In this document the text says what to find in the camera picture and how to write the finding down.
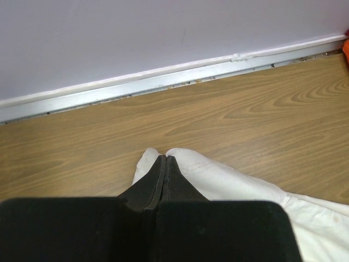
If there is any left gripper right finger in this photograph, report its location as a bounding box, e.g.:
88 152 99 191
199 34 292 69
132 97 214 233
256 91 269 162
152 157 302 261

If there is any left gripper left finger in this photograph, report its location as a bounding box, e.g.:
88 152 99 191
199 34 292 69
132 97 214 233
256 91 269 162
1 156 166 261

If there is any white t shirt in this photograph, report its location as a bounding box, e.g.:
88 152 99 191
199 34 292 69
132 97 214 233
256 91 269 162
131 147 349 262

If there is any orange folded t shirt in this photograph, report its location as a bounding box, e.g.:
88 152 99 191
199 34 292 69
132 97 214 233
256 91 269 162
342 39 349 63

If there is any aluminium wall edge strip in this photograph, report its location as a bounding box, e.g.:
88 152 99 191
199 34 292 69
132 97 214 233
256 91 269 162
1 34 346 124

